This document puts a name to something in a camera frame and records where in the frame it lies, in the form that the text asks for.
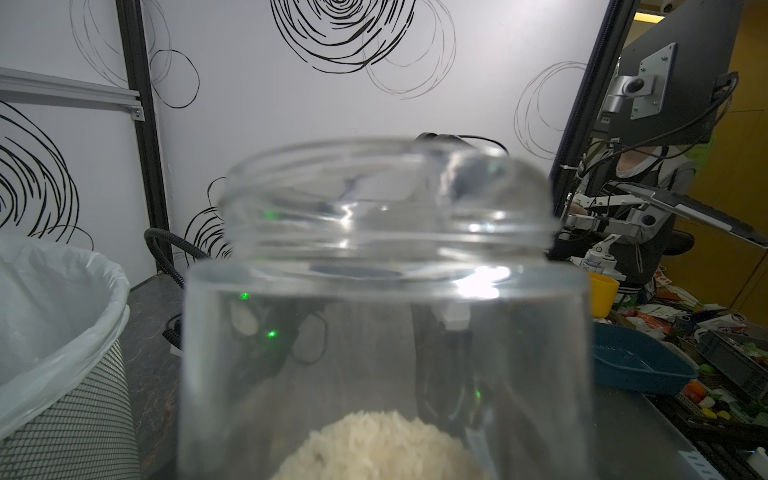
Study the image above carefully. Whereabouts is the glass rice jar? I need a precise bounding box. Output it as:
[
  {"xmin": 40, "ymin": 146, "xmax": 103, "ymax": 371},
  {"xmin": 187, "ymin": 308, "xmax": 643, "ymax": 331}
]
[{"xmin": 177, "ymin": 157, "xmax": 597, "ymax": 479}]

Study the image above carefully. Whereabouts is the yellow plastic cup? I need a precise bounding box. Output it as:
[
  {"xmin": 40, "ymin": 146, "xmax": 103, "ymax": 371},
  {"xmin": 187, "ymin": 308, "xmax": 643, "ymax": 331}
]
[{"xmin": 589, "ymin": 273, "xmax": 620, "ymax": 318}]

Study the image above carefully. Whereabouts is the teal plastic tray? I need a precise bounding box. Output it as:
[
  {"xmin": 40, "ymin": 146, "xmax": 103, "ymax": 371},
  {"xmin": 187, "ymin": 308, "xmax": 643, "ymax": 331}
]
[{"xmin": 593, "ymin": 323, "xmax": 697, "ymax": 395}]

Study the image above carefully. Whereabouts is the white plastic bin liner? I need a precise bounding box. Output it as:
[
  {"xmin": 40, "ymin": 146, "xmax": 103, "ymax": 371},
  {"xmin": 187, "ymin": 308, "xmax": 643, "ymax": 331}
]
[{"xmin": 1, "ymin": 235, "xmax": 130, "ymax": 437}]

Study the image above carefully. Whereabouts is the metal mesh trash bin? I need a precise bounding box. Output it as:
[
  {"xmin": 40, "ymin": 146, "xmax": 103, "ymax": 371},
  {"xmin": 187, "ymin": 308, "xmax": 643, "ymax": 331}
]
[{"xmin": 1, "ymin": 342, "xmax": 141, "ymax": 479}]

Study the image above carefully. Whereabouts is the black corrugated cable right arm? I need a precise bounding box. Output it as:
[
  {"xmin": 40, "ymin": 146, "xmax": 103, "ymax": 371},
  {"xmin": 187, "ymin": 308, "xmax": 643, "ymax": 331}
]
[{"xmin": 142, "ymin": 226, "xmax": 211, "ymax": 350}]

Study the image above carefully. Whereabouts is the black monitor on mount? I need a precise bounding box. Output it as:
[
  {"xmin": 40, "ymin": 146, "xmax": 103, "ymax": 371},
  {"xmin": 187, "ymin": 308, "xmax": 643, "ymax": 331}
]
[{"xmin": 592, "ymin": 1, "xmax": 744, "ymax": 147}]

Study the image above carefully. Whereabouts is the aluminium wall rail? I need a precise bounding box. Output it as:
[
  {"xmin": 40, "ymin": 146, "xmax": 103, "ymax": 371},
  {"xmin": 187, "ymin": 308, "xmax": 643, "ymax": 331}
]
[{"xmin": 1, "ymin": 68, "xmax": 145, "ymax": 122}]

